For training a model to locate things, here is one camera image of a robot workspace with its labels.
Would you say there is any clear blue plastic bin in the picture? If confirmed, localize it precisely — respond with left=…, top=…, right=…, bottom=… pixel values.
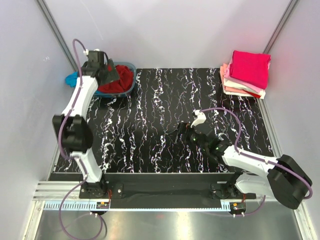
left=79, top=60, right=137, bottom=98

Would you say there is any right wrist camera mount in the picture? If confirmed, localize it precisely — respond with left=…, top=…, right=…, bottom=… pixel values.
left=190, top=110, right=207, bottom=128

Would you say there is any left aluminium frame post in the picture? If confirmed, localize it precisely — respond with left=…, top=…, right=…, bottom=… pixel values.
left=35, top=0, right=78, bottom=71

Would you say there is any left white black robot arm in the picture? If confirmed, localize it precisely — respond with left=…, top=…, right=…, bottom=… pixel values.
left=52, top=49, right=119, bottom=198

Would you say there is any folded salmon t shirt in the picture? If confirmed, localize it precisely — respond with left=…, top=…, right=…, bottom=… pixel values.
left=219, top=63, right=250, bottom=97

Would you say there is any folded white t shirt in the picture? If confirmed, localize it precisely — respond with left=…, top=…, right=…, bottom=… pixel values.
left=224, top=77, right=266, bottom=99

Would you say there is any folded red t shirt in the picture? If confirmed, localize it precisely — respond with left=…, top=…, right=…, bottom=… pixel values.
left=244, top=90, right=261, bottom=99

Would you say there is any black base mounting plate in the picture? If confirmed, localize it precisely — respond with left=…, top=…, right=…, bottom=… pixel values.
left=79, top=173, right=242, bottom=211

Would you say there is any blue t shirt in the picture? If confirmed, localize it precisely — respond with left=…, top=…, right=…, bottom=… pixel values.
left=65, top=72, right=79, bottom=88

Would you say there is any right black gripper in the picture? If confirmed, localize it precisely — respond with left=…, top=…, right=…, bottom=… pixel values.
left=168, top=121, right=209, bottom=152

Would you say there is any black marble pattern mat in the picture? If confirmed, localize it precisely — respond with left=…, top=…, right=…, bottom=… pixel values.
left=87, top=68, right=273, bottom=173

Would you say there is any folded magenta t shirt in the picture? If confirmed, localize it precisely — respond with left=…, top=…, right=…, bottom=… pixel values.
left=229, top=50, right=271, bottom=90

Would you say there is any right aluminium frame post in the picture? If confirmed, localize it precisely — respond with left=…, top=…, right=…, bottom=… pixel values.
left=263, top=0, right=300, bottom=54

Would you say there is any aluminium front rail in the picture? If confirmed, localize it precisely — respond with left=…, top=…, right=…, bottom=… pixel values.
left=33, top=181, right=306, bottom=201

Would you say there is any folded light pink t shirt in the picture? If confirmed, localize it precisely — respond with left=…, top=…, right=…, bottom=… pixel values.
left=220, top=63, right=266, bottom=96

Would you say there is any aluminium frame post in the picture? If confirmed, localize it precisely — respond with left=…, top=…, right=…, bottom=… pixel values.
left=35, top=0, right=78, bottom=71
left=263, top=0, right=300, bottom=54

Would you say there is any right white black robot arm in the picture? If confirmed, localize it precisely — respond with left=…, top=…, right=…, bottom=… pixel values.
left=169, top=122, right=312, bottom=210

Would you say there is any dark red t shirt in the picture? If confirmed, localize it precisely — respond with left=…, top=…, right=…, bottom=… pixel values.
left=97, top=64, right=134, bottom=94

